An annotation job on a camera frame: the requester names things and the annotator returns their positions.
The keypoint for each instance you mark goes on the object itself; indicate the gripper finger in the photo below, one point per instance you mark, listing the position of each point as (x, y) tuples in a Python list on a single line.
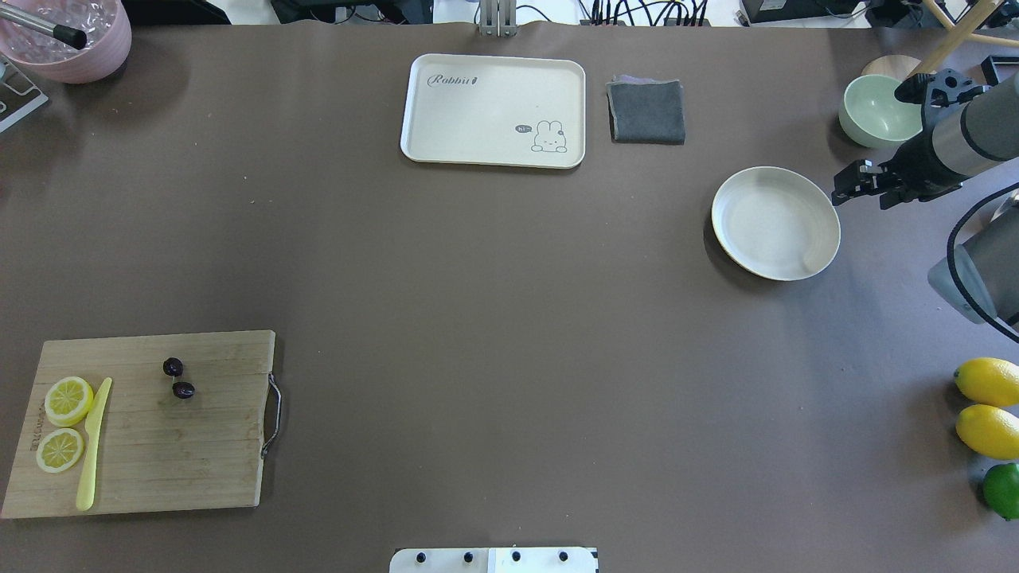
[(859, 175), (842, 195)]

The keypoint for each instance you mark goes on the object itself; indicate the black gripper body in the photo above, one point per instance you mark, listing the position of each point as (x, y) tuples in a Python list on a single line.
[(917, 166)]

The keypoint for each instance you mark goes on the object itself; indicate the cream round plate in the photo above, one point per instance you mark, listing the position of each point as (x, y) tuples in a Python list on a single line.
[(775, 223)]

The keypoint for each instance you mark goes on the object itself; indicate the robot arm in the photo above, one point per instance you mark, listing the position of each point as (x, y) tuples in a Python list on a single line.
[(967, 129)]

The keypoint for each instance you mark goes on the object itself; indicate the cream rabbit tray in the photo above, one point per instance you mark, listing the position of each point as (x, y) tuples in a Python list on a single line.
[(495, 111)]

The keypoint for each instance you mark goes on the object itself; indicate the dark cherry right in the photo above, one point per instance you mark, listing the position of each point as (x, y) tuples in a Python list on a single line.
[(183, 390)]

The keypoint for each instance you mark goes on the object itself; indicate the mint green bowl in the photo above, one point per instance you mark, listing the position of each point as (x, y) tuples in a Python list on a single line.
[(872, 116)]

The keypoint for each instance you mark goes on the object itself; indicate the round wooden stand base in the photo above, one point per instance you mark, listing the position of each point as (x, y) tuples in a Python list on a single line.
[(897, 66)]

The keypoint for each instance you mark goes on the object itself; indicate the grey folded cloth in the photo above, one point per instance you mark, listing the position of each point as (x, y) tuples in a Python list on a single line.
[(646, 111)]

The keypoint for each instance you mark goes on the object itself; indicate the yellow lemon far from lime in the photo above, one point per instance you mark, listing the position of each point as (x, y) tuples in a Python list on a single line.
[(988, 380)]

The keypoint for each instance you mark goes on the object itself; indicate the yellow lemon near lime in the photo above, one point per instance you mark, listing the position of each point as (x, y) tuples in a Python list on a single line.
[(990, 431)]

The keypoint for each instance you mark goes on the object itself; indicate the green lime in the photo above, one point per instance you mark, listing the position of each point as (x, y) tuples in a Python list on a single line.
[(1000, 490)]

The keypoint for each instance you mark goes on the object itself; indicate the pink bowl with ice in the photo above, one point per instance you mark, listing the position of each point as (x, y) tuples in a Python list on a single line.
[(106, 24)]

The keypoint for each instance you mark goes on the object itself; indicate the metal muddler black tip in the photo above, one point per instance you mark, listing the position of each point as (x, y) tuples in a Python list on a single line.
[(74, 38)]

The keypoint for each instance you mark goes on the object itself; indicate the lemon slice upper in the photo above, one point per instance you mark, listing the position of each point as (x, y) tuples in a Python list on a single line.
[(68, 401)]

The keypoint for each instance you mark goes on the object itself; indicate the lemon slice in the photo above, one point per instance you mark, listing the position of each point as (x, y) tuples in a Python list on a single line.
[(68, 401), (60, 450)]

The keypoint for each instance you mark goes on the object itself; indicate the yellow plastic knife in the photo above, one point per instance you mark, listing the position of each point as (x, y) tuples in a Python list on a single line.
[(86, 491)]

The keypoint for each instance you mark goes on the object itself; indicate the lemon slice lower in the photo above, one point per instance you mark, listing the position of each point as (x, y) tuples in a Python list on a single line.
[(60, 450)]

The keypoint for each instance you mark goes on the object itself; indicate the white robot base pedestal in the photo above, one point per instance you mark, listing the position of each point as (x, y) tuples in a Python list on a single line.
[(572, 558)]

